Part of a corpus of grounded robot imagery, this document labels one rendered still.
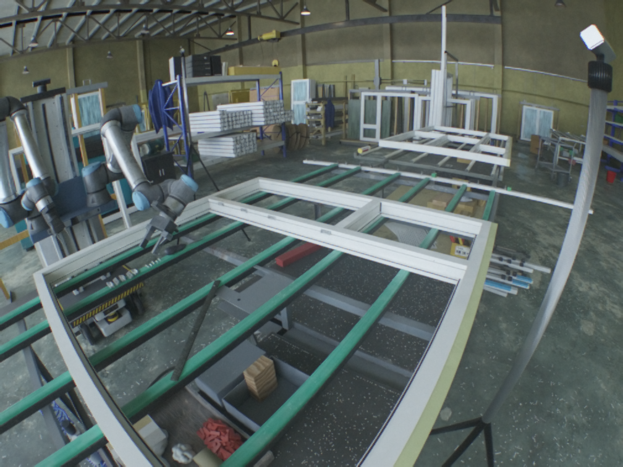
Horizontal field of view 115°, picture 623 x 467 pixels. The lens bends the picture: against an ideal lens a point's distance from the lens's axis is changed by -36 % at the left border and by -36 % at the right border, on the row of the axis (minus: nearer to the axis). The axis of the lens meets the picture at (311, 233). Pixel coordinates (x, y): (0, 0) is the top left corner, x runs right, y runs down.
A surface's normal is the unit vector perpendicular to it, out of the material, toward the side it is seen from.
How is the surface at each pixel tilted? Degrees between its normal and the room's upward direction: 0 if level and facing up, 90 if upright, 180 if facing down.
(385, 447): 0
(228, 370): 0
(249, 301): 0
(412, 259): 90
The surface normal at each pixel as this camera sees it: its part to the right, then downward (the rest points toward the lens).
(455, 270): -0.58, 0.37
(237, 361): -0.04, -0.90
